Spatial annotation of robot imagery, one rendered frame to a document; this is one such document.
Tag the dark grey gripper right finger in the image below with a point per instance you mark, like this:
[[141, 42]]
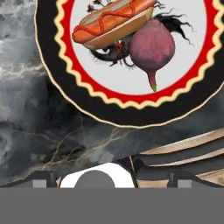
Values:
[[184, 176]]

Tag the white round object grey centre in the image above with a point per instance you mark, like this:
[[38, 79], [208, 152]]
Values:
[[116, 175]]

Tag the dark cabinet front wooden trim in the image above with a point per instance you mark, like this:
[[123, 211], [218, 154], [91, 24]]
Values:
[[180, 159]]

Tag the large black red white plate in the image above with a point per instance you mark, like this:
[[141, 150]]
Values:
[[128, 84]]

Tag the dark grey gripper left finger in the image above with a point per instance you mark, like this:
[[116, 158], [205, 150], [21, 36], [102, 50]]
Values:
[[39, 176]]

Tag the hot dog with ketchup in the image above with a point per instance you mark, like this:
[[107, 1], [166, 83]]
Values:
[[113, 24]]

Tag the purple beetroot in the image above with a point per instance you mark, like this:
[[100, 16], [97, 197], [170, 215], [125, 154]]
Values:
[[151, 46]]

